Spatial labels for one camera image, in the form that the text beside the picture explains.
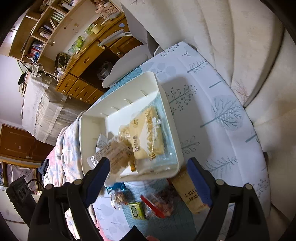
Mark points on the white plastic storage bin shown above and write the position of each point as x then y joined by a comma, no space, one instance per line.
116,109

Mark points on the wooden desk with drawers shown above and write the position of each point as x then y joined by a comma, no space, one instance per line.
80,80

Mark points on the large clear printed snack bag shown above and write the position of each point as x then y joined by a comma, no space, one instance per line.
117,152

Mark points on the wooden bookshelf hutch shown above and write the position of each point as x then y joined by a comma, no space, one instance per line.
48,28

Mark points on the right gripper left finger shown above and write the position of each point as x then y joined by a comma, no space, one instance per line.
48,221

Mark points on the small dark candy packet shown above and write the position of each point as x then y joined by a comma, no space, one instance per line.
160,204

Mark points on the tree-patterned tablecloth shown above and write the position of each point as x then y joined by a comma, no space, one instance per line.
231,149

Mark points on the white floral curtain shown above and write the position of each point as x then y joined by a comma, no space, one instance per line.
253,51

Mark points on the beige printed snack packet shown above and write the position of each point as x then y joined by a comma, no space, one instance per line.
187,191

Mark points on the mixed nuts clear packet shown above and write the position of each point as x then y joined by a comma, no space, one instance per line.
118,198

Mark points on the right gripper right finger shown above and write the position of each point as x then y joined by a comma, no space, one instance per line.
248,220

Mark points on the blue white snack packet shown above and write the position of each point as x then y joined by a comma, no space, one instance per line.
121,187

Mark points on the yellow cake clear package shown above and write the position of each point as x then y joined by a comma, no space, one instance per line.
152,143

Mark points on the lace-covered piano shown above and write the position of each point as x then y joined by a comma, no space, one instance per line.
46,112

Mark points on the dark wooden door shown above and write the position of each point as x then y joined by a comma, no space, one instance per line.
21,145

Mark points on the floral pastel blanket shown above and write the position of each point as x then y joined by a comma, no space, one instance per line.
66,165

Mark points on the teal striped placemat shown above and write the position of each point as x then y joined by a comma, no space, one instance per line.
181,92

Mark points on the grey office chair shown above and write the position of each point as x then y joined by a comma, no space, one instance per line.
136,56

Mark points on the green snack packet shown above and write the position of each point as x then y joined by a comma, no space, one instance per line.
137,210

